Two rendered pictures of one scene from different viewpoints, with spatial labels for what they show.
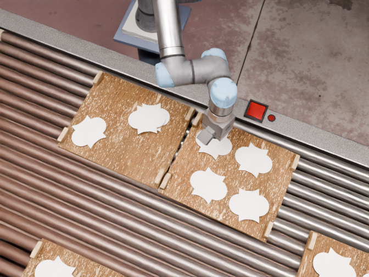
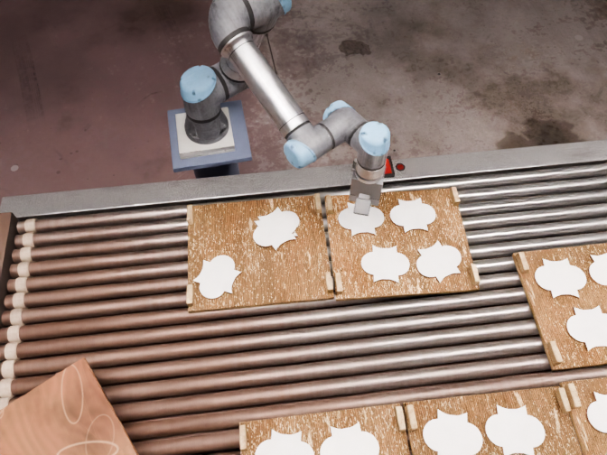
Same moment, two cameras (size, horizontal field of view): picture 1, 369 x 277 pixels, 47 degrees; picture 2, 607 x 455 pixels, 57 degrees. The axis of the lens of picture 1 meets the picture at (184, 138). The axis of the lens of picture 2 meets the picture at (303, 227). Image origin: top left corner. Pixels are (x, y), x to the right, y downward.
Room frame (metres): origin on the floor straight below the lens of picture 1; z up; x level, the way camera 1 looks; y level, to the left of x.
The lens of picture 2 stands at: (-0.09, 0.46, 2.38)
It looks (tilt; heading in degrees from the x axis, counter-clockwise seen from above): 60 degrees down; 332
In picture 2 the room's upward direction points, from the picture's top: straight up
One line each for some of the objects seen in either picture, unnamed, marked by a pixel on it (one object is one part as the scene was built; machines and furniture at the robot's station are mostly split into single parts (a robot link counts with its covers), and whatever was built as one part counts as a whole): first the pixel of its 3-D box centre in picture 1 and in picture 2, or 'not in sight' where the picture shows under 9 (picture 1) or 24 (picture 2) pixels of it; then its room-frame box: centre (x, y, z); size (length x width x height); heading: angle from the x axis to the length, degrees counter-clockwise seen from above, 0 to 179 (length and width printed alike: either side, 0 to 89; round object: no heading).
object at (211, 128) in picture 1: (213, 124); (365, 189); (0.58, -0.09, 1.13); 0.12 x 0.09 x 0.16; 139
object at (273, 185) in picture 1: (230, 173); (397, 241); (0.48, -0.17, 0.93); 0.41 x 0.35 x 0.02; 66
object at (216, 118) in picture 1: (219, 109); (368, 164); (0.60, -0.11, 1.21); 0.08 x 0.08 x 0.05
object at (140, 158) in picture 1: (128, 127); (257, 250); (0.65, 0.21, 0.93); 0.41 x 0.35 x 0.02; 68
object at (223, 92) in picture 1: (222, 96); (372, 144); (0.60, -0.11, 1.29); 0.09 x 0.08 x 0.11; 11
